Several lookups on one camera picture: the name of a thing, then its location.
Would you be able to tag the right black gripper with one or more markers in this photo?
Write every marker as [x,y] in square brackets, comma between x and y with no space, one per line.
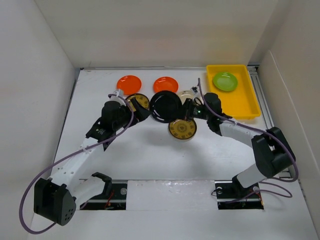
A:
[187,106]

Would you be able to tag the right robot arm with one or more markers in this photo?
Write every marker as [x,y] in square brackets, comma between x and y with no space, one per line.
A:
[271,151]

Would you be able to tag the yellow plastic bin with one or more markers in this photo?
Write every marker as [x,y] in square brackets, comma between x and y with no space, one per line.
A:
[241,103]

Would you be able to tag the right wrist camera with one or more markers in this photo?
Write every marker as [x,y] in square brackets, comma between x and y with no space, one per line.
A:
[195,92]

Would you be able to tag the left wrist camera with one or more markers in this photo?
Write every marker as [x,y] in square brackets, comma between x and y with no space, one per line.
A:
[117,96]

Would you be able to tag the green plate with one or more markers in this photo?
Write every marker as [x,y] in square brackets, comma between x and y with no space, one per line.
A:
[225,81]

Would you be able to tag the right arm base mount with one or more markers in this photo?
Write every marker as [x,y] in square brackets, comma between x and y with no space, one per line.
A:
[229,196]

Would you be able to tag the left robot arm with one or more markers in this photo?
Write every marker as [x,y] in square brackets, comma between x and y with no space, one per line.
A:
[58,197]

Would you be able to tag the orange plate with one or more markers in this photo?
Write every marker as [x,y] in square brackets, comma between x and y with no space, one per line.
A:
[165,83]
[129,84]

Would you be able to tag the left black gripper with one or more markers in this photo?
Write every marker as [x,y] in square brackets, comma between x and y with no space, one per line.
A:
[141,113]

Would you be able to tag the cream patterned plate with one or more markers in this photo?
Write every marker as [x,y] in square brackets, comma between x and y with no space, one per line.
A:
[185,95]

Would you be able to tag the right orange plate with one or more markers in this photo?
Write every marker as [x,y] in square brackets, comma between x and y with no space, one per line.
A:
[165,83]

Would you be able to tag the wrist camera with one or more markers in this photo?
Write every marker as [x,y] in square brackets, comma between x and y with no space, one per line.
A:
[117,96]
[195,92]

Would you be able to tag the yellow patterned plate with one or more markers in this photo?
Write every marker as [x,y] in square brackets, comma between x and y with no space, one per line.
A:
[182,130]
[141,99]

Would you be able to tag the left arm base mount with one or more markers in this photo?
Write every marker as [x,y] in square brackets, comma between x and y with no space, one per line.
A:
[115,201]

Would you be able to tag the black plate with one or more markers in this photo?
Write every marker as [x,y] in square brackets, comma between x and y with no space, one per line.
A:
[164,106]

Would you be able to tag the left orange plate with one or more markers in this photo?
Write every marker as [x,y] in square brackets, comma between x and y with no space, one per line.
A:
[129,84]

